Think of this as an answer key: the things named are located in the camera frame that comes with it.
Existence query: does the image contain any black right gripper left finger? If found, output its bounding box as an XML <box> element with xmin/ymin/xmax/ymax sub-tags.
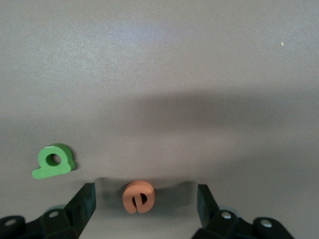
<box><xmin>0</xmin><ymin>182</ymin><xmax>97</xmax><ymax>239</ymax></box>

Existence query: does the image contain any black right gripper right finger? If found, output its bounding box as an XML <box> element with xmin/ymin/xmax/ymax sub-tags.
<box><xmin>191</xmin><ymin>184</ymin><xmax>295</xmax><ymax>239</ymax></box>

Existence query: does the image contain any green foam letter b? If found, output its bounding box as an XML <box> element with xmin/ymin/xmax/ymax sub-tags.
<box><xmin>31</xmin><ymin>143</ymin><xmax>77</xmax><ymax>180</ymax></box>

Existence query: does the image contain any orange foam letter e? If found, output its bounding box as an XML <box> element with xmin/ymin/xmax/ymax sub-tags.
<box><xmin>122</xmin><ymin>181</ymin><xmax>156</xmax><ymax>215</ymax></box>

